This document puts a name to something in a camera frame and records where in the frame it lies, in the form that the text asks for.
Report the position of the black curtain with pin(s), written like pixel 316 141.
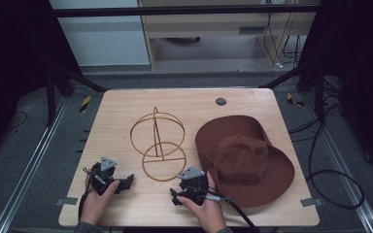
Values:
pixel 359 64
pixel 9 64

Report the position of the person's right hand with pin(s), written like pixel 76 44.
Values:
pixel 209 213

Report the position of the grey round table grommet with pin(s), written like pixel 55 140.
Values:
pixel 220 101

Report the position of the black metal stand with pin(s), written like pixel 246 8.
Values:
pixel 50 97
pixel 319 90

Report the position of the white cabinet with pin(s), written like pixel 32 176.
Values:
pixel 103 42

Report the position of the brown brimmed hat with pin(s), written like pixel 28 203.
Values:
pixel 244 158

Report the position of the yellow black striped tape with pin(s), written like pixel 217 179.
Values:
pixel 84 104
pixel 294 101

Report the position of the person's left hand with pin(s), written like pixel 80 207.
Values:
pixel 95 204

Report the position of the aluminium floor rail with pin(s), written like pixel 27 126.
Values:
pixel 29 168
pixel 346 174

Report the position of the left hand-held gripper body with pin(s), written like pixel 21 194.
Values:
pixel 102 181

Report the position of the grey tape piece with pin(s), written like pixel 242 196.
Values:
pixel 67 201
pixel 311 202

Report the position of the black horizontal bar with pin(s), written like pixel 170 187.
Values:
pixel 175 10

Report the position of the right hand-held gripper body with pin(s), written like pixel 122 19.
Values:
pixel 192 183

